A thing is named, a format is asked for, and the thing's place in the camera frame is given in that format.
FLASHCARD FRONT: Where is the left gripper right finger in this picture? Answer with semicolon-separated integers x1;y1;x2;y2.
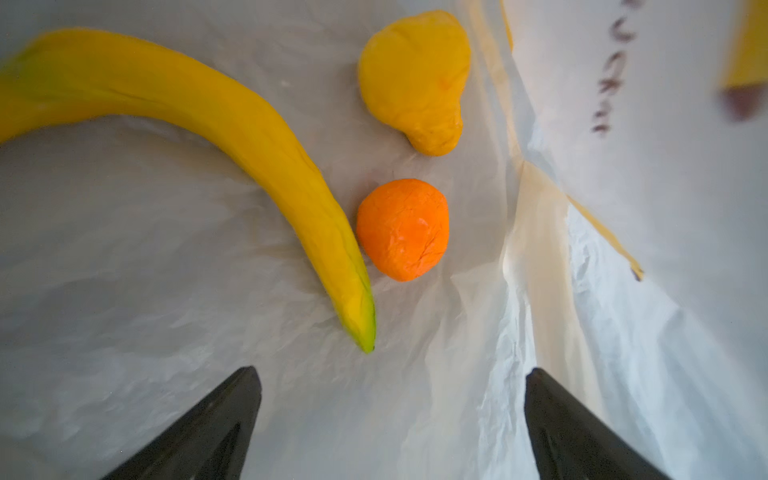
524;368;667;480

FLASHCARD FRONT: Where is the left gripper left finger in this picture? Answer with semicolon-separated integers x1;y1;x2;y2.
105;366;262;479

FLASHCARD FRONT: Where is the banana print plastic bag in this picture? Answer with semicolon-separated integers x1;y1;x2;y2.
1;1;767;479

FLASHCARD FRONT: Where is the orange fruit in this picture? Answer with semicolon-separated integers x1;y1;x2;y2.
356;179;450;282

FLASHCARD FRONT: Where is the long yellow banana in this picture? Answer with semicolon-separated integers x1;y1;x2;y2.
1;28;376;353

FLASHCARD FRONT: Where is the yellow pear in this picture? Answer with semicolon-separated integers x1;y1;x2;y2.
357;10;471;157

